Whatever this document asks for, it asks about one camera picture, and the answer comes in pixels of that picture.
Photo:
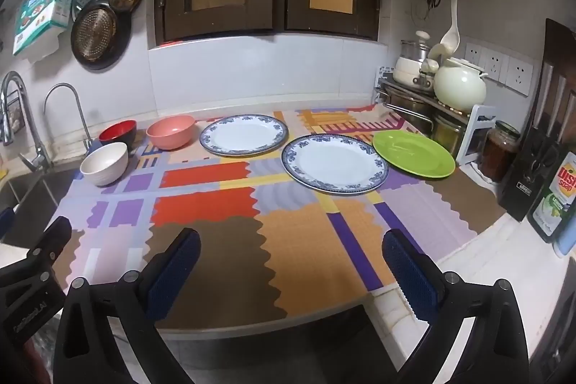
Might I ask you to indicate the blue-rimmed white plate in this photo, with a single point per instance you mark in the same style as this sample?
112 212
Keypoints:
243 135
335 163

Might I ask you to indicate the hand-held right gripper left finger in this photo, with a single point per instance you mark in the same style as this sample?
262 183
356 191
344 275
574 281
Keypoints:
175 271

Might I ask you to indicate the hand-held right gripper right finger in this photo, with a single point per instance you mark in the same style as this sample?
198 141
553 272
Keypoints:
411 271

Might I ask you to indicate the white plastic stand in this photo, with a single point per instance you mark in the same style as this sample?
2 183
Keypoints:
479 114

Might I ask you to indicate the chrome gooseneck faucet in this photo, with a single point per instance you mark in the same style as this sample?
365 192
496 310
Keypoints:
81 118

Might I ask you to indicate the blue bottle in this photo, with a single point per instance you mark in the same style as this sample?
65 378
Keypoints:
568 240

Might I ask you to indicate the white bowl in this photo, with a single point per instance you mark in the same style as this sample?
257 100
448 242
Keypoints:
104 163

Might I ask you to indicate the black scissors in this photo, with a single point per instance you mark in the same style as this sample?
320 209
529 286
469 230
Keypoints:
433 0

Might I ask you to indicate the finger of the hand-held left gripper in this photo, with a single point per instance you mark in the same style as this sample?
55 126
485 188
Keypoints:
47 242
5 218

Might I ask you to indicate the white wall outlet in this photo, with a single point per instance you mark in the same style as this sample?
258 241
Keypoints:
494 65
472 53
519 76

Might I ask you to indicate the glass jar of brown sauce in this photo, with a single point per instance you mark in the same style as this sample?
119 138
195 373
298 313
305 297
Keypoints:
497 154

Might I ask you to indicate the green plate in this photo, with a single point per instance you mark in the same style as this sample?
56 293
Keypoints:
414 152

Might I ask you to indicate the white ladle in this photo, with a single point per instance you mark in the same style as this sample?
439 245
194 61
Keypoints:
450 35

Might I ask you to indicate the colourful patterned mat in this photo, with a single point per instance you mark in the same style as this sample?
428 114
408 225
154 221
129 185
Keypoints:
297 244

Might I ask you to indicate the teal and white box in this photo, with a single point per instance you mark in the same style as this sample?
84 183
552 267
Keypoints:
42 6

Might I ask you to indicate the chrome pull-down faucet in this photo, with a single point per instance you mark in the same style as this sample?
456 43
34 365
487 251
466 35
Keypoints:
20 96

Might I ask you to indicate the metal pot rack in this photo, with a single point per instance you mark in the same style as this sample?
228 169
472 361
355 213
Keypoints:
407 107

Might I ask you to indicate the black frying pan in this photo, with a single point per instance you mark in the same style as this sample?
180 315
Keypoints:
95 33

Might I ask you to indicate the steel sink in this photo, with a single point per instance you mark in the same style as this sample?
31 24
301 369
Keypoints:
31 195

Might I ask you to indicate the red bowl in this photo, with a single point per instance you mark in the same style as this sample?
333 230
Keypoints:
116 130

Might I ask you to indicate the pink bowl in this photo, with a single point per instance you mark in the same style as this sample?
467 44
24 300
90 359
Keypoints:
171 134

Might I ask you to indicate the white plastic grid panel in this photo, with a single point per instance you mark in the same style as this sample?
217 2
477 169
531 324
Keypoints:
382 74

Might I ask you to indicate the cream ceramic pot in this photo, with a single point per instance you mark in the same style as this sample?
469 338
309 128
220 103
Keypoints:
459 87

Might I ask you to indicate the green dish soap bottle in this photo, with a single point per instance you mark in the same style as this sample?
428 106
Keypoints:
555 195

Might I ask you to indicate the black knife block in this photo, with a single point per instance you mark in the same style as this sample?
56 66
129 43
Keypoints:
540 132

